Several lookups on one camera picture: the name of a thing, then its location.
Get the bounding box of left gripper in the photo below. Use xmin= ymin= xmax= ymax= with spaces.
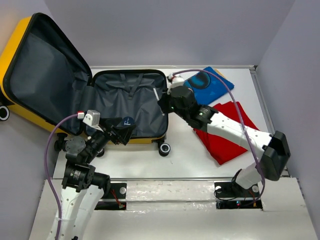
xmin=85 ymin=116 xmax=137 ymax=162

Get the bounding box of blue cartoon print shirt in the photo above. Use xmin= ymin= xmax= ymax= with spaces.
xmin=183 ymin=66 xmax=235 ymax=105

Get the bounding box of red shirt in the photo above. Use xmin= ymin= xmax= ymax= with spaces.
xmin=193 ymin=101 xmax=247 ymax=166

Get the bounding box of yellow hard-shell suitcase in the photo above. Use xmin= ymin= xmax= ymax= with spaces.
xmin=0 ymin=12 xmax=171 ymax=156

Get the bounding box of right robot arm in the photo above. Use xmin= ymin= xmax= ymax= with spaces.
xmin=157 ymin=85 xmax=291 ymax=196

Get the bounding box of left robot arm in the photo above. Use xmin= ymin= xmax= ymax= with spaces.
xmin=47 ymin=114 xmax=136 ymax=240

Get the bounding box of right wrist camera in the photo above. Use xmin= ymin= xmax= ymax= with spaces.
xmin=167 ymin=73 xmax=185 ymax=89

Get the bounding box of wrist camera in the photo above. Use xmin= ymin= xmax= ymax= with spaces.
xmin=167 ymin=73 xmax=185 ymax=89
xmin=82 ymin=110 xmax=103 ymax=131

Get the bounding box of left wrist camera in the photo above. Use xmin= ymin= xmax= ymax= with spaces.
xmin=82 ymin=110 xmax=103 ymax=131

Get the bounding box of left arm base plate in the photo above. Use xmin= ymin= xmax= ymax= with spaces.
xmin=95 ymin=182 xmax=127 ymax=211

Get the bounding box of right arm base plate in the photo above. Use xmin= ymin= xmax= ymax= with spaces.
xmin=213 ymin=181 xmax=263 ymax=210

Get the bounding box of aluminium table rail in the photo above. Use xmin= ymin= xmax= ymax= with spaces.
xmin=249 ymin=66 xmax=291 ymax=181

